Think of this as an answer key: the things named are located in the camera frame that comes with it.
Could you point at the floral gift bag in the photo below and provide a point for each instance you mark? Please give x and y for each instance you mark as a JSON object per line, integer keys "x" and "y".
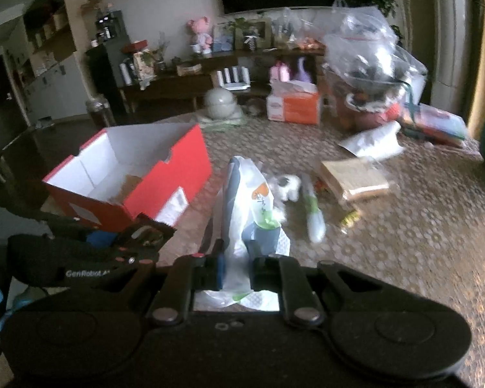
{"x": 144, "y": 68}

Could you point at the small orange toy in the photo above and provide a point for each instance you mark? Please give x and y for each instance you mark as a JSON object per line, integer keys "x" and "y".
{"x": 319, "y": 186}

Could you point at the blue photo card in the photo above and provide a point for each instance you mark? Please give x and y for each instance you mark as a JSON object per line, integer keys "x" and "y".
{"x": 223, "y": 38}

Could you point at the pink doll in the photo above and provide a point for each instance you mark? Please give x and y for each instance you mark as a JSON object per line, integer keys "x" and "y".
{"x": 200, "y": 34}

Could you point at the white green tube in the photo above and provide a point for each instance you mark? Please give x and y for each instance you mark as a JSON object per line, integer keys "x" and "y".
{"x": 313, "y": 210}

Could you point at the white router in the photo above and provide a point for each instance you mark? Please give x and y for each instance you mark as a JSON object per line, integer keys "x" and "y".
{"x": 234, "y": 81}

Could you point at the bagged sliced bread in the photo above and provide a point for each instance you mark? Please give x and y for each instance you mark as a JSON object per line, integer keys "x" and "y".
{"x": 355, "y": 180}

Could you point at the orange tissue box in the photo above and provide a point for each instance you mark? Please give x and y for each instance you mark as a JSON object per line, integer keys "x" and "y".
{"x": 295, "y": 107}

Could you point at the folded green cloth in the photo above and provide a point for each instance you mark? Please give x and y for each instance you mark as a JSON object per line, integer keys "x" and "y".
{"x": 222, "y": 124}

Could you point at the small grey figure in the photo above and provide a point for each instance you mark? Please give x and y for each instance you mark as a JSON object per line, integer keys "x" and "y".
{"x": 252, "y": 109}

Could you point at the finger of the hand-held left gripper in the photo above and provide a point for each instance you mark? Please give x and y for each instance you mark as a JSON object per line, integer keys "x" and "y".
{"x": 145, "y": 234}
{"x": 99, "y": 237}

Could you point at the stack of colourful packets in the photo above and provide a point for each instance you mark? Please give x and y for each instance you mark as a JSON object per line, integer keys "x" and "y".
{"x": 438, "y": 123}

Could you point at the glass jar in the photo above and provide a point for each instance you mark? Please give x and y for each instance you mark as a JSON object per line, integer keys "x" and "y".
{"x": 100, "y": 111}

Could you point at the white cabinet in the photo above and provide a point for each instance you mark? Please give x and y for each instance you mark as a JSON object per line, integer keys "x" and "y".
{"x": 56, "y": 89}

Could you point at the small yellow black item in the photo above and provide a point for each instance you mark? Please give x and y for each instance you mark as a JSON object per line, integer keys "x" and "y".
{"x": 349, "y": 218}

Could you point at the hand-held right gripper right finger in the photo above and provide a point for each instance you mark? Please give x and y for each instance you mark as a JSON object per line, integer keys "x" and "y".
{"x": 255, "y": 271}

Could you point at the stacked white bowls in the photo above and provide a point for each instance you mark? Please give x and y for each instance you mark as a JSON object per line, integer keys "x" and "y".
{"x": 222, "y": 103}

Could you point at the green picture frame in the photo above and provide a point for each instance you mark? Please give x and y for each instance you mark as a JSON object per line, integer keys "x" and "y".
{"x": 254, "y": 34}

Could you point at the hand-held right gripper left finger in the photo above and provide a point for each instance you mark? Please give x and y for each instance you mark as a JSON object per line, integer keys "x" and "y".
{"x": 220, "y": 270}

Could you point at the crumpled white paper bag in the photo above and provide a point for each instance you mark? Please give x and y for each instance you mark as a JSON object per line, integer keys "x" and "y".
{"x": 374, "y": 141}

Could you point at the black coffee machine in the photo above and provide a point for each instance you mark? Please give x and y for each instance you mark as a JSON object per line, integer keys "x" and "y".
{"x": 109, "y": 26}

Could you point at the dark wooden sideboard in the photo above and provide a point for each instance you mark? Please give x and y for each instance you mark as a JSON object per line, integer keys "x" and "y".
{"x": 178, "y": 83}

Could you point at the white tooth plush toy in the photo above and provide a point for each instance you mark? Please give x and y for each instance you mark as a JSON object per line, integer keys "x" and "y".
{"x": 287, "y": 188}

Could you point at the red cardboard shoebox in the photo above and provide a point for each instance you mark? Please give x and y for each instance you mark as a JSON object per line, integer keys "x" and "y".
{"x": 161, "y": 178}

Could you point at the large clear plastic bag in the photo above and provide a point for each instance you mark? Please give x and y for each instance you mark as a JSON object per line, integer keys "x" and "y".
{"x": 367, "y": 44}

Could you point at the brown pot with patterned cloth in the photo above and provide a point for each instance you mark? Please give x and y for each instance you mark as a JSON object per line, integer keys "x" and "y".
{"x": 367, "y": 115}

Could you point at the white printed plastic bag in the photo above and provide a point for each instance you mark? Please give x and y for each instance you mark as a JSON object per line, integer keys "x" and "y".
{"x": 246, "y": 202}

